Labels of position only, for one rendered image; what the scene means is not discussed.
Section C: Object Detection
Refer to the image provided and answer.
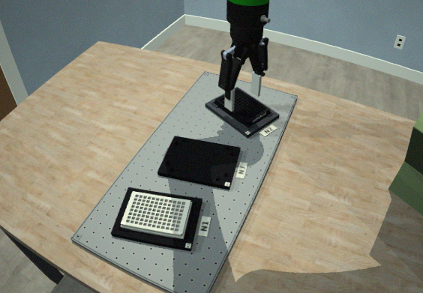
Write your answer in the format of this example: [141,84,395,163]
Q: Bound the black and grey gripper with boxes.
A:
[218,24,269,112]

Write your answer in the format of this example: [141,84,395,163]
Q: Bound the white label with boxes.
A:
[236,162,248,179]
[198,216,211,237]
[260,125,277,137]

